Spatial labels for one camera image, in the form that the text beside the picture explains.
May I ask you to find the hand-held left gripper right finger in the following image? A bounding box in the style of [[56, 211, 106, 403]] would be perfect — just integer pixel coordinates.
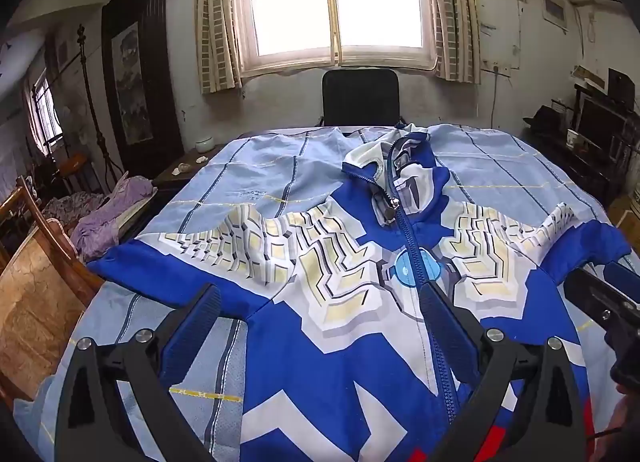
[[419, 282, 586, 462]]

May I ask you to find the black hat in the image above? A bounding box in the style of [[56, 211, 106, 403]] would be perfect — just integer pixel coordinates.
[[529, 106, 567, 132]]

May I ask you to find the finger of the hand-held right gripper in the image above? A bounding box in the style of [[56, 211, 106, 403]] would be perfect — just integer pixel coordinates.
[[602, 262, 640, 300], [564, 267, 640, 333]]

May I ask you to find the white electrical panel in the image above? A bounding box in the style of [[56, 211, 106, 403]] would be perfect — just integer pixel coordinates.
[[541, 0, 570, 34]]

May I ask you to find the light blue striped bedsheet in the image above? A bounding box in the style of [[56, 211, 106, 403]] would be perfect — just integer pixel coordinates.
[[12, 125, 626, 462]]

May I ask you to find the small barred window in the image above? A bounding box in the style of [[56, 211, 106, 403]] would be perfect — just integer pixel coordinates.
[[29, 70, 64, 154]]

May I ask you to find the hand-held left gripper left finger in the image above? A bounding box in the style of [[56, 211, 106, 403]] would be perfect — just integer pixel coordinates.
[[54, 283, 222, 462]]

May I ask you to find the dark cluttered desk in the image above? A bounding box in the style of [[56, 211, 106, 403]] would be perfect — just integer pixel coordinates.
[[522, 85, 640, 210]]

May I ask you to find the checked beige curtain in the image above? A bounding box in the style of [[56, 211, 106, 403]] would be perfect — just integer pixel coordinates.
[[420, 0, 483, 86], [195, 0, 247, 94]]

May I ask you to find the dark side table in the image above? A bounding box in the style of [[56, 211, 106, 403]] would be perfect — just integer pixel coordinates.
[[151, 142, 227, 189]]

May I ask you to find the wooden chair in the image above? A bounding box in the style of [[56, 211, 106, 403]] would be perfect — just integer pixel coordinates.
[[0, 176, 107, 405]]

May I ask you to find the black chair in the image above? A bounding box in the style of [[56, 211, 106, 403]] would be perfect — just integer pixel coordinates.
[[319, 69, 406, 129]]

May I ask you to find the blue and white zip jacket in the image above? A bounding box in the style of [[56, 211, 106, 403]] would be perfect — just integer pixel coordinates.
[[87, 123, 633, 462]]

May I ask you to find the black monitor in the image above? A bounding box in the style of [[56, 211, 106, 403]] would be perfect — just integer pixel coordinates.
[[580, 92, 637, 145]]

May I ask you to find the dark metal coat stand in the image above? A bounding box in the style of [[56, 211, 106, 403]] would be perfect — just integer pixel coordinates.
[[65, 25, 127, 184]]

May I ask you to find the purple cloth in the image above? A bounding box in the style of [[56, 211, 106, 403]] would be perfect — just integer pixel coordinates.
[[70, 177, 159, 263]]

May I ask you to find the dark cabinet with painting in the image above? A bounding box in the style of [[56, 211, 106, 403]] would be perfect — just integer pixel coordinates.
[[101, 0, 184, 179]]

